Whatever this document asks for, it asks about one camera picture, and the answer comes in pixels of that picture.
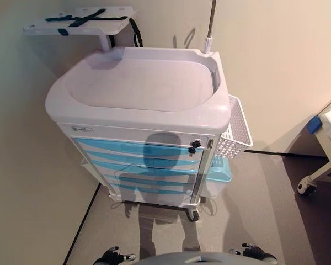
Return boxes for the black cable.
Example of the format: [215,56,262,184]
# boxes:
[129,17,143,48]

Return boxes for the black keys in lock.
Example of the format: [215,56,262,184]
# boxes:
[188,140,202,156]

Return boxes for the white perforated side basket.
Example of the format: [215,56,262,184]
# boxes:
[215,94,254,160]

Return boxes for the blue bed corner bumper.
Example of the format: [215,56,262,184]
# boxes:
[307,115,322,134]

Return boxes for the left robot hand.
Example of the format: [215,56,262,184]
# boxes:
[93,246,137,265]

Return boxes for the blue drawer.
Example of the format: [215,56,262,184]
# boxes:
[72,137,207,158]
[99,170,199,185]
[86,153,204,174]
[110,183,195,200]

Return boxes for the white hospital bed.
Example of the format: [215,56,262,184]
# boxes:
[297,93,331,197]

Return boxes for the metal IV pole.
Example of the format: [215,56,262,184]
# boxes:
[202,0,218,54]

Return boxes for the blue top drawer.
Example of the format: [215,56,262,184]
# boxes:
[72,137,207,158]

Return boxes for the white medical cart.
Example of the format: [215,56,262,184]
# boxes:
[44,46,232,222]

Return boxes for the blue waste bin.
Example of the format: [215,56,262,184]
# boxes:
[205,154,233,184]

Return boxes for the bed caster wheel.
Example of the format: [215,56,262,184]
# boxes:
[297,178,318,197]

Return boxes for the dark teal strap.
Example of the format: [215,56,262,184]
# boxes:
[45,8,127,36]

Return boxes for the grey robot torso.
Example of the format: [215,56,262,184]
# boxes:
[132,250,261,265]

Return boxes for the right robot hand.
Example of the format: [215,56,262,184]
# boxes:
[228,242,278,265]

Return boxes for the white side shelf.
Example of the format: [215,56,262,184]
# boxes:
[23,6,138,52]

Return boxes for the black cart caster wheel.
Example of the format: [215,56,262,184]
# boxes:
[186,207,201,222]

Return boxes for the white cart label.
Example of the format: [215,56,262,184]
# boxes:
[71,125,94,134]

